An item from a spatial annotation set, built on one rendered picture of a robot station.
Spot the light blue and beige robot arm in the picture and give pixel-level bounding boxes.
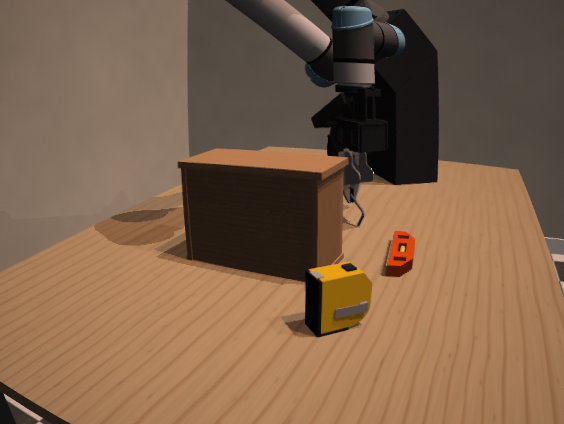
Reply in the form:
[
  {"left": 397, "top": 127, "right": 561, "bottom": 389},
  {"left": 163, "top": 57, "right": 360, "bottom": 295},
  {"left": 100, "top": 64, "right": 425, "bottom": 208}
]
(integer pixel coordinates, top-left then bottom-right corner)
[{"left": 225, "top": 0, "right": 405, "bottom": 128}]

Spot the brown wooden cabinet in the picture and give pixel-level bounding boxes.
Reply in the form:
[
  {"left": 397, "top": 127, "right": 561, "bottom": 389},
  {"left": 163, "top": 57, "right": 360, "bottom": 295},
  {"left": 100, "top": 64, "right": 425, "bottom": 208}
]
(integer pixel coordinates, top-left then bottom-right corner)
[{"left": 178, "top": 149, "right": 348, "bottom": 282}]

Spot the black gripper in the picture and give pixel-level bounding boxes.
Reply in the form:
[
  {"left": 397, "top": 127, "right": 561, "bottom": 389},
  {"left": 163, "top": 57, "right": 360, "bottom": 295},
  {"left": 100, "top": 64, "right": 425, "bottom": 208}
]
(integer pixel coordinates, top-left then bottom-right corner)
[{"left": 327, "top": 85, "right": 388, "bottom": 204}]

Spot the yellow tape measure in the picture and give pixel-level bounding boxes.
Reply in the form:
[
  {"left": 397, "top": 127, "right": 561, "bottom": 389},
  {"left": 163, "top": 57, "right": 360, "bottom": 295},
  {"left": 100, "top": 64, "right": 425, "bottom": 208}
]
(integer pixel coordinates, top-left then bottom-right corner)
[{"left": 305, "top": 262, "right": 372, "bottom": 337}]

